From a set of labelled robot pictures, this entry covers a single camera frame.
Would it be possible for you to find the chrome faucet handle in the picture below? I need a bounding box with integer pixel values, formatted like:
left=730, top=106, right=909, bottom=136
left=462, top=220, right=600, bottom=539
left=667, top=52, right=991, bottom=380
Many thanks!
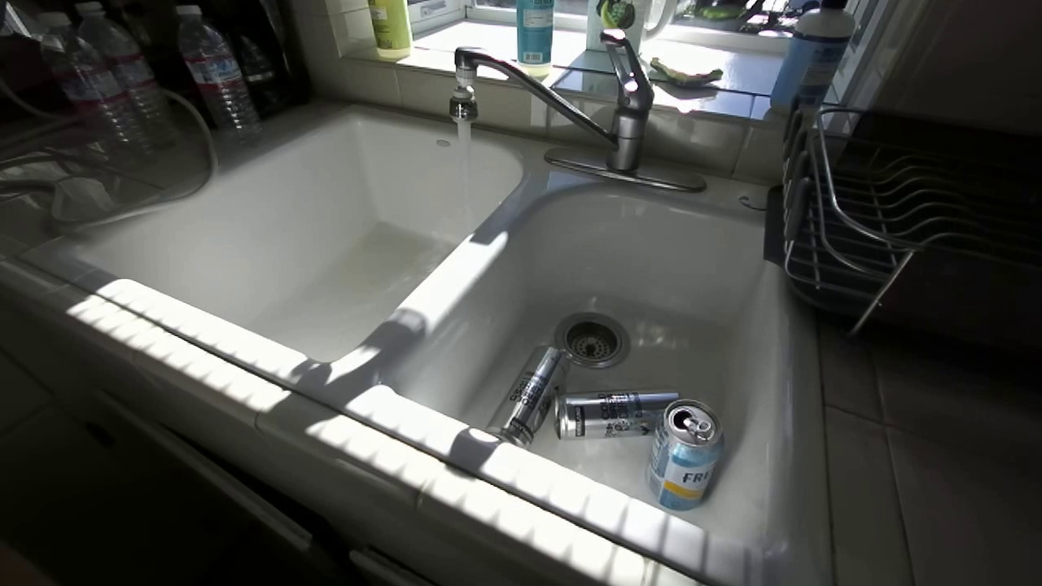
left=600, top=28, right=657, bottom=113

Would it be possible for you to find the metal strainer drain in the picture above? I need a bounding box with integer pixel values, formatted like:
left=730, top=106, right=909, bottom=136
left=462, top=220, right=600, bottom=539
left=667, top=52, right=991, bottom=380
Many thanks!
left=555, top=314, right=634, bottom=375

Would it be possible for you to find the silver drink can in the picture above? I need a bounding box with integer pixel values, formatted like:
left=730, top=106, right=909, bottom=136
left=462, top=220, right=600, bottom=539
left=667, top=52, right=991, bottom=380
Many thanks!
left=555, top=388, right=683, bottom=442
left=500, top=342, right=576, bottom=445

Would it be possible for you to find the white double basin sink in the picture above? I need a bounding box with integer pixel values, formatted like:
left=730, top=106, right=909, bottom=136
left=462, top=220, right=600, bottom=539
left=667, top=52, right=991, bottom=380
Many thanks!
left=21, top=97, right=834, bottom=586

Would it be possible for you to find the blue drink can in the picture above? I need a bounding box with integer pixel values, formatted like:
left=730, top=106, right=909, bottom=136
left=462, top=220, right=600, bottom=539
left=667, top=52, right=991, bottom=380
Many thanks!
left=646, top=394, right=730, bottom=516

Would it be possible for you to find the teal label soap bottle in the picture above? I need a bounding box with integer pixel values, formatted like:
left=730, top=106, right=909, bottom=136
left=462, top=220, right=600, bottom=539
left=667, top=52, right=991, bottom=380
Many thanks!
left=514, top=0, right=558, bottom=69

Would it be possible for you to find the green sponge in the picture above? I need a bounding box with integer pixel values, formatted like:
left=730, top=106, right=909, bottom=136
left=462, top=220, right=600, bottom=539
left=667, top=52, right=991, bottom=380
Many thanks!
left=648, top=57, right=728, bottom=91

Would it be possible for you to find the yellow-green spray bottle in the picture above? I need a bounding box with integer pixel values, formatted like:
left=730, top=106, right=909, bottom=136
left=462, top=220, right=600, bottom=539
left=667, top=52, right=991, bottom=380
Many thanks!
left=366, top=0, right=417, bottom=62

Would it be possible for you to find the clear plastic water bottle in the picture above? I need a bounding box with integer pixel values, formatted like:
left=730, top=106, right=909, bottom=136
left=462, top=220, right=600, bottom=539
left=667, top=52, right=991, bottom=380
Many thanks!
left=171, top=5, right=263, bottom=136
left=75, top=0, right=178, bottom=150
left=32, top=10, right=123, bottom=152

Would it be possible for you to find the blue pump bottle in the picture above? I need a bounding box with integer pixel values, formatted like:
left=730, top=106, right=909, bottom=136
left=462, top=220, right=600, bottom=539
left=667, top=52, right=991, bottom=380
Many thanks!
left=770, top=0, right=860, bottom=113

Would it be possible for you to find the chrome faucet base plate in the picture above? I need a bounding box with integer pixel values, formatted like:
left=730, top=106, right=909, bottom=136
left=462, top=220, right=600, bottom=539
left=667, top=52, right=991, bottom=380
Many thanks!
left=545, top=103, right=710, bottom=200

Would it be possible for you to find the black wire dish rack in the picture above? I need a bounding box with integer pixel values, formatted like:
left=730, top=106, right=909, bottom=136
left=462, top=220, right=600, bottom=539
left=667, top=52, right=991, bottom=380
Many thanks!
left=762, top=103, right=1042, bottom=342

